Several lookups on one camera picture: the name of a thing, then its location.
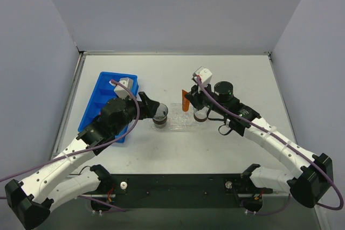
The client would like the dark tinted cup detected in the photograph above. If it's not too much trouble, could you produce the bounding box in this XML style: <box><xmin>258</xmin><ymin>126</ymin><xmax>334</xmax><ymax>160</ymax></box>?
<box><xmin>153</xmin><ymin>103</ymin><xmax>169</xmax><ymax>128</ymax></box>

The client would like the clear textured oval tray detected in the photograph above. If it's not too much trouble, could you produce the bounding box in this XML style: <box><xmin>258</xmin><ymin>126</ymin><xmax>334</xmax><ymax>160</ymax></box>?
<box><xmin>150</xmin><ymin>103</ymin><xmax>201</xmax><ymax>131</ymax></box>

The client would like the clear cup brown base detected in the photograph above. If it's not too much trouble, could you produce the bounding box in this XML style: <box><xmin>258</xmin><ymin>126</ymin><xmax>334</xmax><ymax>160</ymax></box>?
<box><xmin>193</xmin><ymin>107</ymin><xmax>208</xmax><ymax>123</ymax></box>

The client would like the orange toothpaste tube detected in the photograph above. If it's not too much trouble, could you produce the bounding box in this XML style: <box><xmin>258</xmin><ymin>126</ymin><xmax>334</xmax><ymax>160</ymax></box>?
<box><xmin>182</xmin><ymin>90</ymin><xmax>190</xmax><ymax>112</ymax></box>

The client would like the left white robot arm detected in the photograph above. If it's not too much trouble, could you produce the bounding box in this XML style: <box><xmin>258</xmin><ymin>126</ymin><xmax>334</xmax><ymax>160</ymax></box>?
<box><xmin>5</xmin><ymin>92</ymin><xmax>160</xmax><ymax>229</ymax></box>

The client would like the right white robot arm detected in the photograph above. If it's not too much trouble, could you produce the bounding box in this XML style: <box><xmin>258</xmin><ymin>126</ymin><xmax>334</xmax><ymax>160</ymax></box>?
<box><xmin>184</xmin><ymin>81</ymin><xmax>333</xmax><ymax>208</ymax></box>

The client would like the blue plastic bin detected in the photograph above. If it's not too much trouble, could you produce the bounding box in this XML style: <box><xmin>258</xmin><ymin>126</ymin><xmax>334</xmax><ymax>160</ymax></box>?
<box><xmin>78</xmin><ymin>72</ymin><xmax>139</xmax><ymax>135</ymax></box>

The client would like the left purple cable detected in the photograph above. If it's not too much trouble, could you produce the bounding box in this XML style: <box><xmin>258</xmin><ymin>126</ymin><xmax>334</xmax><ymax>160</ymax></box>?
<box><xmin>0</xmin><ymin>79</ymin><xmax>141</xmax><ymax>212</ymax></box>

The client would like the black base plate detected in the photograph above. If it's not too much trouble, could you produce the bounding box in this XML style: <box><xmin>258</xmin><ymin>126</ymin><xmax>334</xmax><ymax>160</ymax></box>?
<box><xmin>87</xmin><ymin>173</ymin><xmax>273</xmax><ymax>211</ymax></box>

